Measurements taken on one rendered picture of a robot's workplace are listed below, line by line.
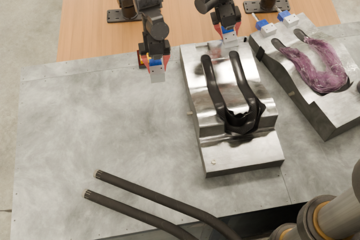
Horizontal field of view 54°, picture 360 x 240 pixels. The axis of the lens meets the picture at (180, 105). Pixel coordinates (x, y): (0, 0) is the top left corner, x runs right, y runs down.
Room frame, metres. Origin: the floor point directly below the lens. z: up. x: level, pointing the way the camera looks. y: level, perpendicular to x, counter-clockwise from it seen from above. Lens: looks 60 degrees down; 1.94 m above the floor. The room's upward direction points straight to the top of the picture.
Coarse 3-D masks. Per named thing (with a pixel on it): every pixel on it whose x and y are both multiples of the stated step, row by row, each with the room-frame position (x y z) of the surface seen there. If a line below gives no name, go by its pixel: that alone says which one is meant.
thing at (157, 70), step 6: (150, 60) 0.75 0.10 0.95; (156, 60) 0.75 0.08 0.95; (150, 66) 0.72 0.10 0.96; (156, 66) 0.72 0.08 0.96; (162, 66) 0.72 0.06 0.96; (150, 72) 0.69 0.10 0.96; (156, 72) 0.69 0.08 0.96; (162, 72) 0.69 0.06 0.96; (156, 78) 0.69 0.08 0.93; (162, 78) 0.69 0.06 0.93
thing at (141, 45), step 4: (144, 32) 0.76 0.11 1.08; (148, 32) 0.75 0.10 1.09; (164, 40) 0.78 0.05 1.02; (168, 40) 0.78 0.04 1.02; (140, 44) 0.76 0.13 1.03; (168, 44) 0.75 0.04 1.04; (140, 48) 0.73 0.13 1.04; (144, 48) 0.73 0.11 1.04; (164, 48) 0.73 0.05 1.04; (168, 48) 0.73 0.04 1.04; (140, 52) 0.71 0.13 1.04; (144, 52) 0.72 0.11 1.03
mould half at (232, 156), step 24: (192, 48) 0.85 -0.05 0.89; (216, 48) 0.85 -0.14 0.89; (240, 48) 0.85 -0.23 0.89; (192, 72) 0.74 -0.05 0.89; (216, 72) 0.74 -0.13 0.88; (192, 96) 0.63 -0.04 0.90; (240, 96) 0.62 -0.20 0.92; (264, 96) 0.62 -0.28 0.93; (216, 120) 0.52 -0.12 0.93; (264, 120) 0.53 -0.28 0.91; (216, 144) 0.47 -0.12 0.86; (240, 144) 0.47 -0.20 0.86; (264, 144) 0.47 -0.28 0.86; (216, 168) 0.39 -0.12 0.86; (240, 168) 0.39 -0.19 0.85; (264, 168) 0.41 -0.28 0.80
